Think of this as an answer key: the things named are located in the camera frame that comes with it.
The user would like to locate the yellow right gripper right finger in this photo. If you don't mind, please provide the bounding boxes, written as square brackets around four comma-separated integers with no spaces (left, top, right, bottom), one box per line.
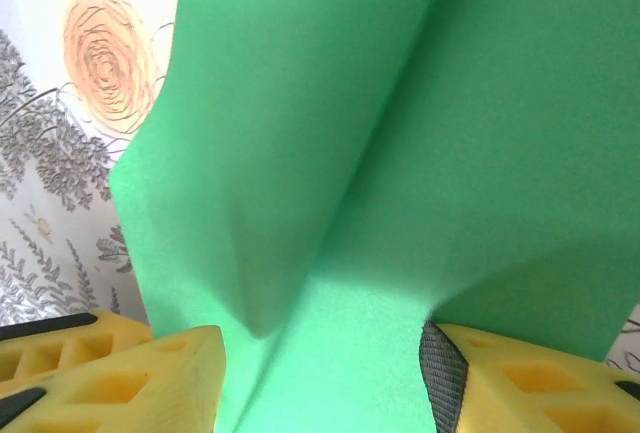
[417,321,640,433]

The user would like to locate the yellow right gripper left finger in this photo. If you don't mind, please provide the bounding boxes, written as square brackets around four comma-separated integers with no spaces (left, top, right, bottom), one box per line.
[0,325,227,433]

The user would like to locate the green square cloth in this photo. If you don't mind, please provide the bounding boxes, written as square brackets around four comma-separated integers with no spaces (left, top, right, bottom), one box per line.
[107,0,640,433]

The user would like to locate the floral patterned table cover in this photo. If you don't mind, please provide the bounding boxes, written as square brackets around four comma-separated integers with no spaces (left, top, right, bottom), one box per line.
[0,0,640,372]

